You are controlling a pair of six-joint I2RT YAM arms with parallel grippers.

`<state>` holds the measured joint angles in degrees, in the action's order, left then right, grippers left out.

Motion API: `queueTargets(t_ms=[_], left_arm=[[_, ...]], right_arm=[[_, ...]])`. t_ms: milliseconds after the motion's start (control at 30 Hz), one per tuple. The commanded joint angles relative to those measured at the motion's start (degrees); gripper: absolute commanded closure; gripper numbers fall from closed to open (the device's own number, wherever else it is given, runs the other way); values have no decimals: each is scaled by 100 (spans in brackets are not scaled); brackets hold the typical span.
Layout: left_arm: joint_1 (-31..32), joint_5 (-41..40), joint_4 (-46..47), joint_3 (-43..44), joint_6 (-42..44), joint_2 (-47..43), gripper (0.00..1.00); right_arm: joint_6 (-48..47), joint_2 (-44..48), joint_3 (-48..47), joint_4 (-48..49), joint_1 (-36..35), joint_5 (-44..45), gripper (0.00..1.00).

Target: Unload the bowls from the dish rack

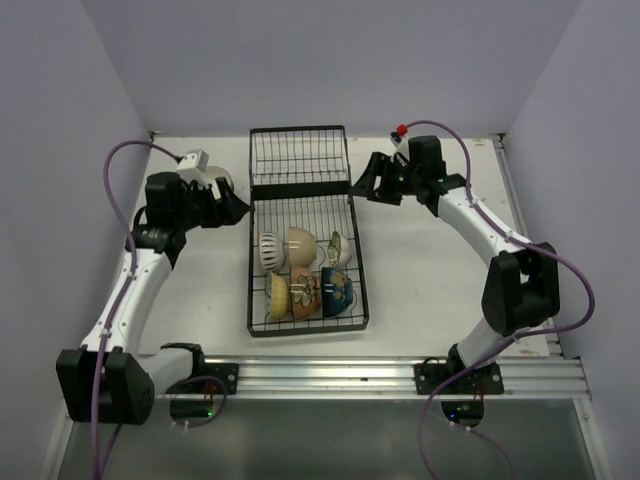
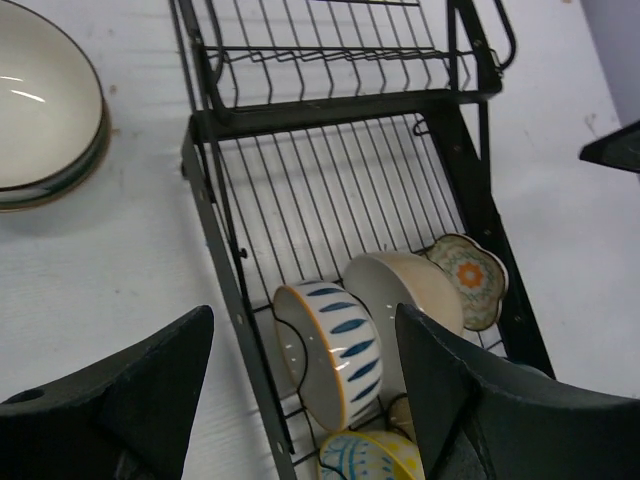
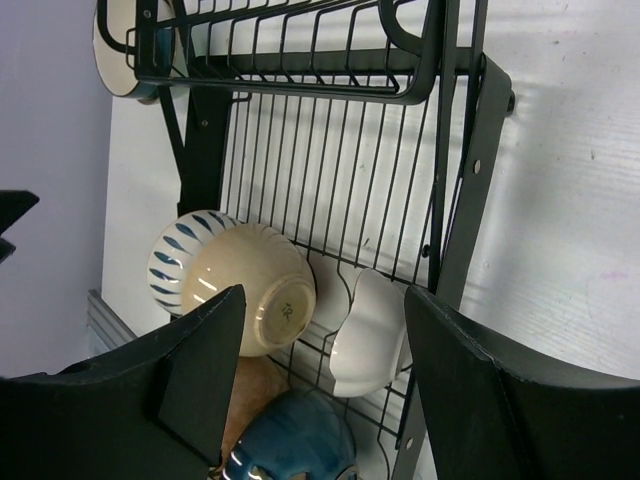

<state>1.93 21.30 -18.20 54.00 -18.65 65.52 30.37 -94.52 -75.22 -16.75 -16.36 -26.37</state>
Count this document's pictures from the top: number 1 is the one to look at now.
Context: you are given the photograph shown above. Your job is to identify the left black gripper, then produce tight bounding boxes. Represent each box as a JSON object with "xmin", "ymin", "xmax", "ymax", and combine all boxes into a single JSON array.
[{"xmin": 174, "ymin": 176, "xmax": 248, "ymax": 232}]

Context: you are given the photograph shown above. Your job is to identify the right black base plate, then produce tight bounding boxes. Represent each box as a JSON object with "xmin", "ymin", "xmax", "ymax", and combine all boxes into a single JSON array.
[{"xmin": 413, "ymin": 357, "xmax": 505, "ymax": 396}]

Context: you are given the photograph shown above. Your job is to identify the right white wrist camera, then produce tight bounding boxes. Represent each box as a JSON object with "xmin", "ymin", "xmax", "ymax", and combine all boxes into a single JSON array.
[{"xmin": 390, "ymin": 124, "xmax": 410, "ymax": 159}]

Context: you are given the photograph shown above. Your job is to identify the white scalloped patterned bowl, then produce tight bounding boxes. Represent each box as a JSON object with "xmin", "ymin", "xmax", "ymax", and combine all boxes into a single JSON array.
[{"xmin": 327, "ymin": 231, "xmax": 352, "ymax": 269}]

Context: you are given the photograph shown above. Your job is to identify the yellow green patterned bowl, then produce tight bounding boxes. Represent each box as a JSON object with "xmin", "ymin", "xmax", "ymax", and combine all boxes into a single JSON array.
[{"xmin": 267, "ymin": 272, "xmax": 291, "ymax": 322}]

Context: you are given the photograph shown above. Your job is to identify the beige plain bowl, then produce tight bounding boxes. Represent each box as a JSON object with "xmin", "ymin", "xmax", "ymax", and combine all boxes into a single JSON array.
[{"xmin": 287, "ymin": 226, "xmax": 317, "ymax": 267}]

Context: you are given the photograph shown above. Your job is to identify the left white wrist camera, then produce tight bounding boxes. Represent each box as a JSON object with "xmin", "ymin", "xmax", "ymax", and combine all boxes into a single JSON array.
[{"xmin": 176, "ymin": 149, "xmax": 209, "ymax": 189}]

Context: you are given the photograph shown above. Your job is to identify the white bowl blue stripes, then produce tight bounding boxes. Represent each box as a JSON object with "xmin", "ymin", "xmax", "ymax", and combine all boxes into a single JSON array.
[{"xmin": 258, "ymin": 231, "xmax": 286, "ymax": 273}]

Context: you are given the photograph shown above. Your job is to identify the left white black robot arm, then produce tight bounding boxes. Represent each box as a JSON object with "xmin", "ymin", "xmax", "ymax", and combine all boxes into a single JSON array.
[{"xmin": 56, "ymin": 167, "xmax": 250, "ymax": 425}]

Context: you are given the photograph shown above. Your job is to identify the dark blue floral bowl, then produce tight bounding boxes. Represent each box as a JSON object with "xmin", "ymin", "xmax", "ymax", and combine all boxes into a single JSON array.
[{"xmin": 321, "ymin": 267, "xmax": 354, "ymax": 318}]

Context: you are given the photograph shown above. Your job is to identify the pink floral bowl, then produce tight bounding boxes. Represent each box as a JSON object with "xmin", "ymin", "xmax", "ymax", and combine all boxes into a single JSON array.
[{"xmin": 290, "ymin": 266, "xmax": 321, "ymax": 321}]

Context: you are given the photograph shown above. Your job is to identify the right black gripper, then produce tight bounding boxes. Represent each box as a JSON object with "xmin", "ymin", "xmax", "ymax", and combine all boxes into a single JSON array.
[{"xmin": 349, "ymin": 150, "xmax": 422, "ymax": 205}]

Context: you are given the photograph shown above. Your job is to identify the black wire dish rack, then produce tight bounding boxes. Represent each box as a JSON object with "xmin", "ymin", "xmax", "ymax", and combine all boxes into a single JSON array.
[{"xmin": 247, "ymin": 125, "xmax": 369, "ymax": 338}]

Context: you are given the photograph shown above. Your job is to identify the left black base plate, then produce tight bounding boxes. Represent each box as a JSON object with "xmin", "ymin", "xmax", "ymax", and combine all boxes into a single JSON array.
[{"xmin": 203, "ymin": 362, "xmax": 239, "ymax": 396}]

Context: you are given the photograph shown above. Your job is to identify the teal white dotted bowl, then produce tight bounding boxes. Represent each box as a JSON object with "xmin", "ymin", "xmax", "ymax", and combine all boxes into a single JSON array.
[{"xmin": 204, "ymin": 166, "xmax": 235, "ymax": 191}]

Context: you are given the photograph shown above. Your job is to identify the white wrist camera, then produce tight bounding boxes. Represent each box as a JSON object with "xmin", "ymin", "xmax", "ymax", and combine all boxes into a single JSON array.
[
  {"xmin": 390, "ymin": 124, "xmax": 410, "ymax": 159},
  {"xmin": 176, "ymin": 149, "xmax": 209, "ymax": 189}
]

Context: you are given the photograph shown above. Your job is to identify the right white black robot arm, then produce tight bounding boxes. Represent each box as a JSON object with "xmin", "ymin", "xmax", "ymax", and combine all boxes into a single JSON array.
[{"xmin": 351, "ymin": 132, "xmax": 560, "ymax": 393}]

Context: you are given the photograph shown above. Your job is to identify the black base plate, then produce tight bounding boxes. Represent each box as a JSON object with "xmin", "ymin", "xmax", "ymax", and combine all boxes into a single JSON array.
[
  {"xmin": 413, "ymin": 357, "xmax": 505, "ymax": 396},
  {"xmin": 203, "ymin": 362, "xmax": 239, "ymax": 396}
]

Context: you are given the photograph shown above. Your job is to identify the aluminium mounting rail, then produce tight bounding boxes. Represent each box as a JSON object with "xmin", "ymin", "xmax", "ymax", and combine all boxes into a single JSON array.
[{"xmin": 64, "ymin": 354, "xmax": 586, "ymax": 400}]

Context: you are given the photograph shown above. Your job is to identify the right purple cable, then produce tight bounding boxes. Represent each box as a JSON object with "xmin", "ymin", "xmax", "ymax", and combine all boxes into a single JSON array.
[{"xmin": 417, "ymin": 119, "xmax": 596, "ymax": 480}]

